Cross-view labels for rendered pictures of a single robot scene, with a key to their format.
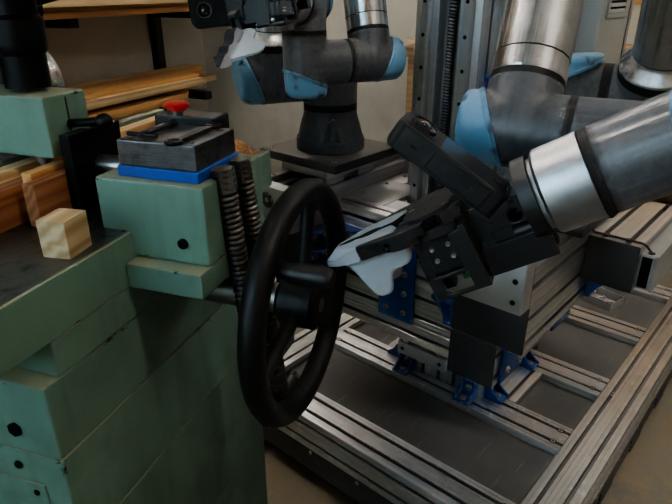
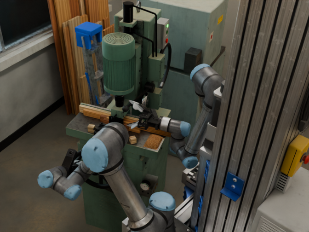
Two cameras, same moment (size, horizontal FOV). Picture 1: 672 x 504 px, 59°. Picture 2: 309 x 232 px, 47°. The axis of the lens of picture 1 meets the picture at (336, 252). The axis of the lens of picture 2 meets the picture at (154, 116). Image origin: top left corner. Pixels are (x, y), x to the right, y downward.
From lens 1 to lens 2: 2.02 m
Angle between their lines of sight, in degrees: 75
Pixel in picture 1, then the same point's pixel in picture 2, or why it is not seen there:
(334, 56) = (174, 146)
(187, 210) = not seen: hidden behind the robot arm
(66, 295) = (83, 135)
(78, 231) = (90, 129)
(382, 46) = (182, 155)
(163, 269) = not seen: hidden behind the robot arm
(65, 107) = (115, 112)
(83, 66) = not seen: outside the picture
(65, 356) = (81, 142)
